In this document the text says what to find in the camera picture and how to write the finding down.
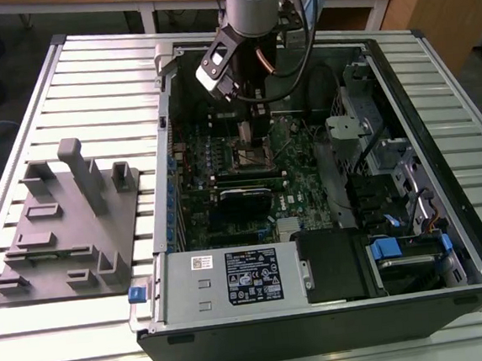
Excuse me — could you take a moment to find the silver CPU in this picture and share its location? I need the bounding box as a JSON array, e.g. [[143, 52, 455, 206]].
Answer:
[[237, 142, 273, 166]]

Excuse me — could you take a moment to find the metal locking lever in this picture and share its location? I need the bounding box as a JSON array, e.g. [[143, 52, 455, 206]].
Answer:
[[273, 138, 294, 161]]

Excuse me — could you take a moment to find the CPU socket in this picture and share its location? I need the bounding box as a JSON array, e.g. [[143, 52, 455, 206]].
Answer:
[[229, 135, 282, 174]]

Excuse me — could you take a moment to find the metal drive cage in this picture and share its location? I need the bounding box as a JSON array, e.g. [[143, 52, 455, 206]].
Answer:
[[319, 58, 415, 182]]

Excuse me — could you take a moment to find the green motherboard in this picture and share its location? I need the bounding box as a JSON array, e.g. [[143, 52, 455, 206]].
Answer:
[[167, 107, 359, 254]]

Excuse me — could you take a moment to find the small black graphics card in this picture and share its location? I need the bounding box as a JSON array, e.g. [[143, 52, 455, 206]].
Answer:
[[218, 184, 276, 230]]

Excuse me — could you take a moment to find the silver chipset heatsink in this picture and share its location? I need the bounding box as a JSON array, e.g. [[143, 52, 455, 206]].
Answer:
[[276, 215, 304, 234]]

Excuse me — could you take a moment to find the wooden cabinet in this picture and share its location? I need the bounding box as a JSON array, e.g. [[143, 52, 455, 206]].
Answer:
[[379, 0, 482, 82]]

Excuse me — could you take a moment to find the grey power supply unit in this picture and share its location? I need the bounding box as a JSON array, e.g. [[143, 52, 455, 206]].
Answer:
[[156, 240, 310, 323]]

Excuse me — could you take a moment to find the grey parts rack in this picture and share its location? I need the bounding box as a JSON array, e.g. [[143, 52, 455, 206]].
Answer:
[[0, 132, 151, 305]]

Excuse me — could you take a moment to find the hard disk in blue carrier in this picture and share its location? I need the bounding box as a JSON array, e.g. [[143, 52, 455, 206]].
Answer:
[[366, 231, 458, 296]]

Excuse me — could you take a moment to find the blue case latch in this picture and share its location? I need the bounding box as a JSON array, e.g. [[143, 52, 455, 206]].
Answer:
[[126, 284, 147, 305]]

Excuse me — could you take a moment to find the black PC case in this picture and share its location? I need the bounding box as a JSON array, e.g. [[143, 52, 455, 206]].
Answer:
[[104, 15, 482, 361]]

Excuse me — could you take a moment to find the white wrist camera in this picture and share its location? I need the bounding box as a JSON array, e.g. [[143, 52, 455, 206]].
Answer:
[[192, 27, 246, 106]]

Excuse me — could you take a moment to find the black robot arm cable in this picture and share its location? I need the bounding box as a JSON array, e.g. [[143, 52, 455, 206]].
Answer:
[[225, 0, 328, 106]]

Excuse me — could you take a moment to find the thick black wire loop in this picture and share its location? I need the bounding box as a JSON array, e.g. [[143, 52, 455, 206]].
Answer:
[[303, 64, 342, 116]]

